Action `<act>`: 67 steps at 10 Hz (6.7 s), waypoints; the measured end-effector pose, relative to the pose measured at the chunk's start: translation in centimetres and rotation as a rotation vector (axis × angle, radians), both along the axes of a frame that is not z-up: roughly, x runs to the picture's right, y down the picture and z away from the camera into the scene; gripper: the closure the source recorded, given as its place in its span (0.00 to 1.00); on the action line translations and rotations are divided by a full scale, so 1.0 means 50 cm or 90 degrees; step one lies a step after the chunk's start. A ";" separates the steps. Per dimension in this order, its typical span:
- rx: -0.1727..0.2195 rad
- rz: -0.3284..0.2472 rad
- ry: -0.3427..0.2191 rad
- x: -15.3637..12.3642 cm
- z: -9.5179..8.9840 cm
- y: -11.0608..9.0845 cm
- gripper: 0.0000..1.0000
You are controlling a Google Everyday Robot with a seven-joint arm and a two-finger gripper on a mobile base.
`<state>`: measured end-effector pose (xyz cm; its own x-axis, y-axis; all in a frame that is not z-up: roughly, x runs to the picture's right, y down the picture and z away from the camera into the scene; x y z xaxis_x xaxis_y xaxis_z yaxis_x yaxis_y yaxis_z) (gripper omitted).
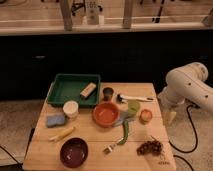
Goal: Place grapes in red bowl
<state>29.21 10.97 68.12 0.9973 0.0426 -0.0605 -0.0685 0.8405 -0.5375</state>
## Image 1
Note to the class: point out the blue sponge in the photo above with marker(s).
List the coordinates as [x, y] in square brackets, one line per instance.
[55, 120]

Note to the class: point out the wooden post left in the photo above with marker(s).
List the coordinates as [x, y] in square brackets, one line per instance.
[66, 14]

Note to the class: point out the grey cloth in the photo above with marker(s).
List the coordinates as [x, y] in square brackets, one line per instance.
[123, 116]

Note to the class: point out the yellow banana toy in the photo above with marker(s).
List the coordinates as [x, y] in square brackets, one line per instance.
[62, 134]

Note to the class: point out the wooden post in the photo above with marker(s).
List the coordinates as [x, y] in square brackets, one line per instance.
[66, 14]
[127, 16]

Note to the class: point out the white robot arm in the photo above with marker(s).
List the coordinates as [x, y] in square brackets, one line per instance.
[186, 82]

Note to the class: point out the wooden post right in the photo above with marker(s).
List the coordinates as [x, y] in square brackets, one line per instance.
[127, 16]

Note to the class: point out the white cup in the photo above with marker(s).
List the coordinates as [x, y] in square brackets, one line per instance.
[70, 109]

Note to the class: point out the green plastic tray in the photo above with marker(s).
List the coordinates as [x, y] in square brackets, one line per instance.
[68, 87]

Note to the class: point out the dark grape bunch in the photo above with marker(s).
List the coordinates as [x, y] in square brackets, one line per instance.
[152, 146]

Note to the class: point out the dark metal cup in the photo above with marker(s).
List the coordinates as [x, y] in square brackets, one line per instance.
[107, 93]

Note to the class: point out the white handled brush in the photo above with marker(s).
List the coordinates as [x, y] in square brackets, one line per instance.
[123, 98]

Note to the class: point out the wooden block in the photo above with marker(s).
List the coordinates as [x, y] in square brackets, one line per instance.
[87, 90]

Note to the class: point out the dark purple bowl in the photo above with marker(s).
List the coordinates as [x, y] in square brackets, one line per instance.
[74, 152]

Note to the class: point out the green round lid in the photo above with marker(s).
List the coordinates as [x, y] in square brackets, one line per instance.
[133, 107]

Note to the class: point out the red orange bowl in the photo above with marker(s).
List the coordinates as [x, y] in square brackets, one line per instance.
[105, 114]

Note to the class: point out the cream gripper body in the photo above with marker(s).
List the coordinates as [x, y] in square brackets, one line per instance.
[169, 114]

